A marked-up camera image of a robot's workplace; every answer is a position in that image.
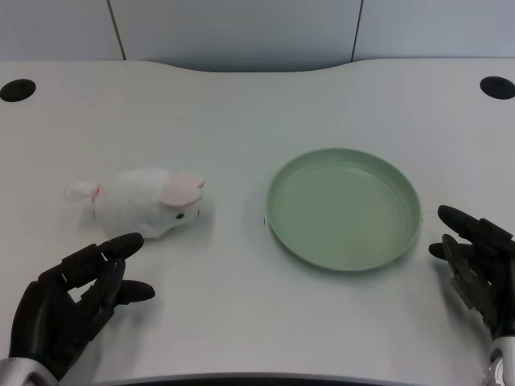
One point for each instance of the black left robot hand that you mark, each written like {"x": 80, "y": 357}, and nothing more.
{"x": 48, "y": 305}

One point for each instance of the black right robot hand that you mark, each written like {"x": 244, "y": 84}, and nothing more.
{"x": 479, "y": 261}

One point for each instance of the white plush rabbit doll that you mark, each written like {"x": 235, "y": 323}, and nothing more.
{"x": 141, "y": 201}

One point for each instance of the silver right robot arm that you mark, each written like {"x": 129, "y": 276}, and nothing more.
{"x": 503, "y": 362}

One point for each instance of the green round plate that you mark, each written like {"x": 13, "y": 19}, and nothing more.
{"x": 343, "y": 209}

